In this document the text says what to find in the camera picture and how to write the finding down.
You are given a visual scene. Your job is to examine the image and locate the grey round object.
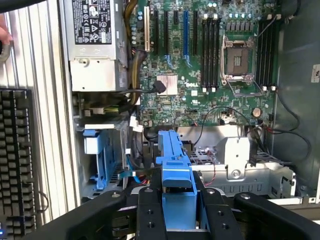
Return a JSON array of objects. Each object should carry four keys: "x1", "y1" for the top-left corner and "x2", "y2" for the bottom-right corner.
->
[{"x1": 0, "y1": 39, "x2": 15, "y2": 64}]

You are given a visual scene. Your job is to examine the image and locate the yellow and black wire bundle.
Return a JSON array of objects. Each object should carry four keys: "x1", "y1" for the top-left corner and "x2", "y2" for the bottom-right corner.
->
[{"x1": 122, "y1": 0, "x2": 149, "y2": 106}]

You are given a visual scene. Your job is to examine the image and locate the silver power supply unit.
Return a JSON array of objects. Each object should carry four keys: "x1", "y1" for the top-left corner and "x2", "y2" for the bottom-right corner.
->
[{"x1": 62, "y1": 0, "x2": 131, "y2": 94}]

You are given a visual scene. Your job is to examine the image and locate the black keyboard cable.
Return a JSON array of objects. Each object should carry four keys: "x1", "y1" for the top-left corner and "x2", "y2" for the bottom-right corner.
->
[{"x1": 34, "y1": 191, "x2": 50, "y2": 214}]

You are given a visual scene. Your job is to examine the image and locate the person's hand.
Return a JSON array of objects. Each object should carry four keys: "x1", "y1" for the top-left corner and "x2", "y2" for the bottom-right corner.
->
[{"x1": 0, "y1": 13, "x2": 14, "y2": 46}]

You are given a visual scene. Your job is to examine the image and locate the thick black wire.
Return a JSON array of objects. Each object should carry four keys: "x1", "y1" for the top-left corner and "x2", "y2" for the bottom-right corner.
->
[{"x1": 267, "y1": 87, "x2": 313, "y2": 165}]

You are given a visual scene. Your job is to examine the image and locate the blue flat wire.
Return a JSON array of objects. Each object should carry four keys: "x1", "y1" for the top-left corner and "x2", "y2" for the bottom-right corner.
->
[{"x1": 116, "y1": 154, "x2": 151, "y2": 186}]

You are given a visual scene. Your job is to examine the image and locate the blue disk caddy in bay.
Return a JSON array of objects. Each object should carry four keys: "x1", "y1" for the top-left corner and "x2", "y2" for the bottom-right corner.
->
[{"x1": 83, "y1": 123, "x2": 119, "y2": 194}]

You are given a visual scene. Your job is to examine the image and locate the white sticker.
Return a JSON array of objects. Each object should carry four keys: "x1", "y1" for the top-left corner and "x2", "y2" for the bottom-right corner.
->
[{"x1": 311, "y1": 63, "x2": 320, "y2": 83}]

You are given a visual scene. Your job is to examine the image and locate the CPU socket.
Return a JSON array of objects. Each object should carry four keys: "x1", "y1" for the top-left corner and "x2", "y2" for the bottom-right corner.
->
[{"x1": 220, "y1": 34, "x2": 258, "y2": 87}]

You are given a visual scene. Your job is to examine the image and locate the grey open PC case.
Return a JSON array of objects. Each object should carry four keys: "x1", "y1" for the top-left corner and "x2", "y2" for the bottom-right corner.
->
[{"x1": 58, "y1": 0, "x2": 320, "y2": 210}]

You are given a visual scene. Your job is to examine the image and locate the thin black wire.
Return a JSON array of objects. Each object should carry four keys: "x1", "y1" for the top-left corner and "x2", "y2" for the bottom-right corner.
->
[{"x1": 192, "y1": 105, "x2": 236, "y2": 149}]

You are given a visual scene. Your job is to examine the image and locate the silver chipset heatsink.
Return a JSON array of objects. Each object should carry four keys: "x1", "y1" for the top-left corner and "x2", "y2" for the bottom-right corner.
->
[{"x1": 156, "y1": 73, "x2": 179, "y2": 98}]

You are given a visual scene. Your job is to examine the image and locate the black keyboard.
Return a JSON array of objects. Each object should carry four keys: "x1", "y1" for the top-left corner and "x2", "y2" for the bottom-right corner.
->
[{"x1": 0, "y1": 87, "x2": 38, "y2": 238}]

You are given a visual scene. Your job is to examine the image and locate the green Dell motherboard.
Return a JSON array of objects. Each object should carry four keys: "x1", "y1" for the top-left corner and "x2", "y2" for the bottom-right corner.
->
[{"x1": 136, "y1": 0, "x2": 281, "y2": 127}]

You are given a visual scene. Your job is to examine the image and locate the socket locking lever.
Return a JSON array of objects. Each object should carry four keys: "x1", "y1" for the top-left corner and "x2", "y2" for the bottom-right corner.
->
[{"x1": 224, "y1": 74, "x2": 266, "y2": 98}]

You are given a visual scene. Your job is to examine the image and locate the black RAM slot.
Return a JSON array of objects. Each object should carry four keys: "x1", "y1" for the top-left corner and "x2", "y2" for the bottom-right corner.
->
[
  {"x1": 257, "y1": 14, "x2": 266, "y2": 87},
  {"x1": 201, "y1": 13, "x2": 208, "y2": 94},
  {"x1": 270, "y1": 14, "x2": 280, "y2": 91},
  {"x1": 206, "y1": 13, "x2": 212, "y2": 92},
  {"x1": 266, "y1": 14, "x2": 275, "y2": 87},
  {"x1": 215, "y1": 13, "x2": 222, "y2": 91},
  {"x1": 261, "y1": 14, "x2": 271, "y2": 91},
  {"x1": 210, "y1": 13, "x2": 217, "y2": 94}
]

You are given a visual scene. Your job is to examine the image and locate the black wire with plug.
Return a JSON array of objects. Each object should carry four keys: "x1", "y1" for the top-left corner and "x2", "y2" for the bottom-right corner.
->
[{"x1": 117, "y1": 80, "x2": 166, "y2": 95}]

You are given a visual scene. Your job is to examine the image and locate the silver metal drive cage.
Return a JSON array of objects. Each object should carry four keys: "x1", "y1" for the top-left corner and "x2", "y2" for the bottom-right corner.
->
[{"x1": 186, "y1": 124, "x2": 298, "y2": 199}]

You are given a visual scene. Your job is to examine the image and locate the long black expansion slot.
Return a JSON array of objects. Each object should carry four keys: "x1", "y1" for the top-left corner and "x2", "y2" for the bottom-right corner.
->
[
  {"x1": 193, "y1": 9, "x2": 200, "y2": 57},
  {"x1": 163, "y1": 9, "x2": 170, "y2": 57},
  {"x1": 152, "y1": 9, "x2": 160, "y2": 57}
]

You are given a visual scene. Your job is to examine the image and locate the red and black twisted wire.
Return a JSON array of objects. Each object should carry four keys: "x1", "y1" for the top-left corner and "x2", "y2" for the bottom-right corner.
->
[{"x1": 196, "y1": 147, "x2": 219, "y2": 187}]

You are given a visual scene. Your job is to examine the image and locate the blue expansion slot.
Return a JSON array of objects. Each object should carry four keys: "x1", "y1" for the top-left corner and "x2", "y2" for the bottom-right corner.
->
[{"x1": 182, "y1": 9, "x2": 190, "y2": 58}]

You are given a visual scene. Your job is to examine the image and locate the white expansion slot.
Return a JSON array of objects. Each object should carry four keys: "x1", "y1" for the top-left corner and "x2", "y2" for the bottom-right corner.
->
[{"x1": 143, "y1": 6, "x2": 152, "y2": 53}]

